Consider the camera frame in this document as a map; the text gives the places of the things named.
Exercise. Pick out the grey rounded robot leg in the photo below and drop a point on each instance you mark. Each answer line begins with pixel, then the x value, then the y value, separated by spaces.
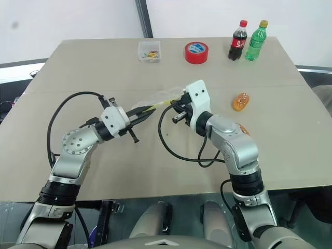
pixel 153 220
pixel 216 220

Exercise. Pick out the orange wrapped snack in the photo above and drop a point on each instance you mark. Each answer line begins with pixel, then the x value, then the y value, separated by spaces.
pixel 241 102
pixel 245 129

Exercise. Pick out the green soda bottle yellow cap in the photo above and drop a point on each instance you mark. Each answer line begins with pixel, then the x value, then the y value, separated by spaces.
pixel 255 42

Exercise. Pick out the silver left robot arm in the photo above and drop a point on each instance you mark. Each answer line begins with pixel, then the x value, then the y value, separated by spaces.
pixel 75 145

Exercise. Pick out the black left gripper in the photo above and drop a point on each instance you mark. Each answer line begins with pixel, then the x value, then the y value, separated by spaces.
pixel 132 133

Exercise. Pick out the black background pole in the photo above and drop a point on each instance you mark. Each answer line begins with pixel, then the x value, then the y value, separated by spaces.
pixel 144 18

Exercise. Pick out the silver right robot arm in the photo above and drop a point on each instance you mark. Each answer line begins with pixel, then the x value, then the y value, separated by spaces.
pixel 233 145

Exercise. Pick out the clear plastic zip bag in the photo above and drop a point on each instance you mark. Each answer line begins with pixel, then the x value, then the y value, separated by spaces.
pixel 160 96

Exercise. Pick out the cola bottle red cap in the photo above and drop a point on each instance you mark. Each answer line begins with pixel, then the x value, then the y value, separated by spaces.
pixel 237 42

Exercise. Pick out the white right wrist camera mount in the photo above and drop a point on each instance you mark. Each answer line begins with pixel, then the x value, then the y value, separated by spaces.
pixel 198 101

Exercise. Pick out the red tape roll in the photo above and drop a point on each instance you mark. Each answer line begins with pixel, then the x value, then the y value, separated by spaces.
pixel 196 54

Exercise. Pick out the clear plastic box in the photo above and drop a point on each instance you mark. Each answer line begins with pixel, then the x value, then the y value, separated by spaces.
pixel 149 48

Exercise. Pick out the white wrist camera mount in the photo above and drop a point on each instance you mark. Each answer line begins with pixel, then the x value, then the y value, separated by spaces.
pixel 198 101
pixel 114 119

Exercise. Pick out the grey chair backrest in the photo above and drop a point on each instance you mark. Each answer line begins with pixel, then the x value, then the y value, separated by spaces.
pixel 324 99

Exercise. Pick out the black table frame bracket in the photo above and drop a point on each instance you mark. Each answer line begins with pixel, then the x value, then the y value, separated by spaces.
pixel 106 223

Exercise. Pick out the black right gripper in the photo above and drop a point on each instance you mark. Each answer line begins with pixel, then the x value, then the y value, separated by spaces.
pixel 185 114

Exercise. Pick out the black chair base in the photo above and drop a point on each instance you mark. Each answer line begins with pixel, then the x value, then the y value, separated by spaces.
pixel 311 205

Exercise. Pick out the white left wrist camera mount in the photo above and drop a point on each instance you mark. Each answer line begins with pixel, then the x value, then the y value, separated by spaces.
pixel 114 119

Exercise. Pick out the small coloured pieces pile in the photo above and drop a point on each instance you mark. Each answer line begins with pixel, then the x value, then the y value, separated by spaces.
pixel 151 55

